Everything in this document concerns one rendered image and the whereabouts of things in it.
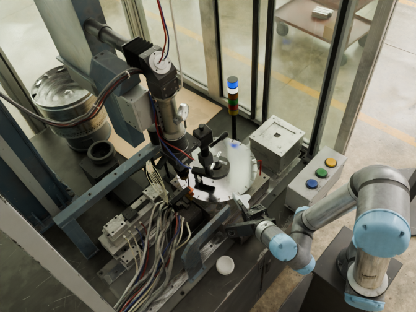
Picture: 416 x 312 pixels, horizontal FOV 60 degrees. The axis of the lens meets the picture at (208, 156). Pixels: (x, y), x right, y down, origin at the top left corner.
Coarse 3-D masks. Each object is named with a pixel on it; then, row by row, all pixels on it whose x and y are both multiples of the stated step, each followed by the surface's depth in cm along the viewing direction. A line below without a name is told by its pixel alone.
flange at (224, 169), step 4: (216, 156) 149; (220, 156) 148; (224, 160) 147; (220, 164) 144; (224, 164) 145; (228, 164) 145; (216, 168) 143; (220, 168) 144; (224, 168) 144; (228, 168) 144; (216, 172) 143; (220, 172) 143; (224, 172) 143; (216, 176) 142; (220, 176) 142
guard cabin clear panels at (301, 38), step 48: (0, 0) 154; (144, 0) 192; (192, 0) 165; (240, 0) 144; (288, 0) 128; (336, 0) 115; (48, 48) 181; (192, 48) 189; (240, 48) 162; (288, 48) 142; (240, 96) 184; (288, 96) 159; (336, 96) 140
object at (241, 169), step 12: (216, 144) 154; (228, 144) 153; (192, 156) 151; (228, 156) 149; (240, 156) 149; (252, 156) 149; (240, 168) 145; (252, 168) 144; (180, 180) 144; (192, 180) 143; (204, 180) 143; (216, 180) 142; (228, 180) 142; (240, 180) 141; (192, 192) 140; (204, 192) 139; (216, 192) 139; (228, 192) 138; (240, 192) 138
